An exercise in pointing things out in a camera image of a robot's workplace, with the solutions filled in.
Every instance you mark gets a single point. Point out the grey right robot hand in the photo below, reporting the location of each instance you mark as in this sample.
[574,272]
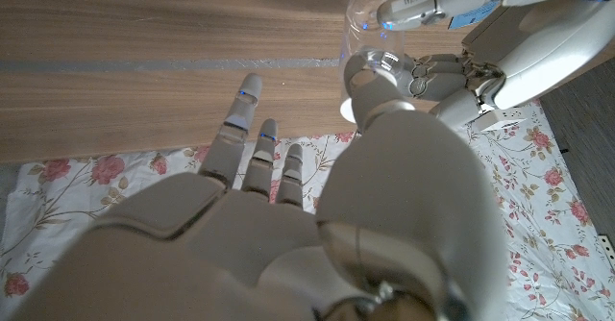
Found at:
[240,254]

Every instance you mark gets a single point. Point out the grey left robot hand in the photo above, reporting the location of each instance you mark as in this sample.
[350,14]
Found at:
[528,47]

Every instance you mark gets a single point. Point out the clear bottle with white cap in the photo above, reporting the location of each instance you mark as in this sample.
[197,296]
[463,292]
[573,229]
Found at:
[367,28]

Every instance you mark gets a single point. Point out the blue card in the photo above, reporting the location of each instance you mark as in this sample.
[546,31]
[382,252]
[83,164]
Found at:
[473,16]

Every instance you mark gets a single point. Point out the floral rose backdrop cloth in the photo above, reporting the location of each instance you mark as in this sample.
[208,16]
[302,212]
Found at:
[72,191]

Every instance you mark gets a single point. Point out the white perforated metal rail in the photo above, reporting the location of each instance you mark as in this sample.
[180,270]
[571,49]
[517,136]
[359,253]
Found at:
[607,249]

